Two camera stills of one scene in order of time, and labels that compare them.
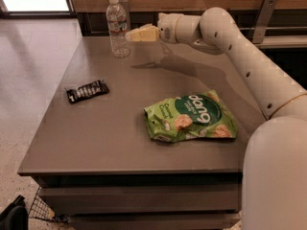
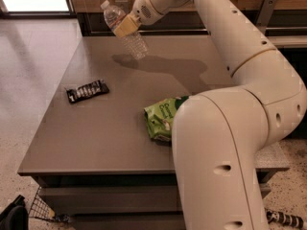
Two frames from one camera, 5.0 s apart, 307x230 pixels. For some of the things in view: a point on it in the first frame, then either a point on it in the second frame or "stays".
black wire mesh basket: x=40 y=208 stays
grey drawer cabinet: x=99 y=169 stays
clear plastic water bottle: x=117 y=29 to x=134 y=42
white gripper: x=167 y=28 to x=143 y=11
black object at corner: x=15 y=216 stays
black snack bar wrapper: x=88 y=90 stays
